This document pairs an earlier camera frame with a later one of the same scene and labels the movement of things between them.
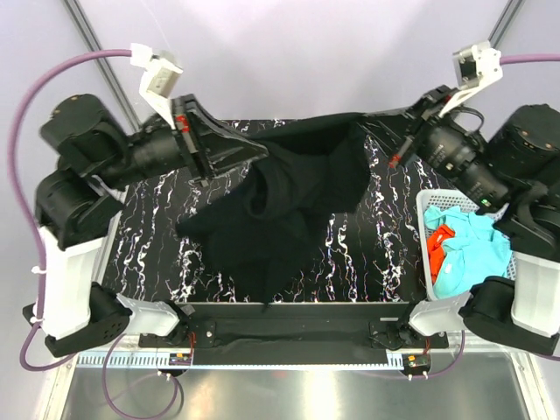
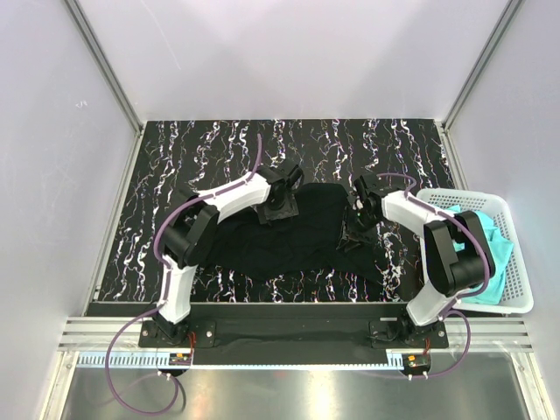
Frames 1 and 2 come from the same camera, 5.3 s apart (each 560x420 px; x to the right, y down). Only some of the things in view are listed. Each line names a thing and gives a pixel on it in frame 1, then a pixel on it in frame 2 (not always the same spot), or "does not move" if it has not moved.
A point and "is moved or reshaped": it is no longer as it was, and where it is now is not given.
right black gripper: (411, 129) -> (353, 236)
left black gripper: (189, 137) -> (278, 209)
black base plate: (290, 332) does not move
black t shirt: (313, 168) is moved or reshaped
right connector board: (416, 361) does not move
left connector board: (179, 360) does not move
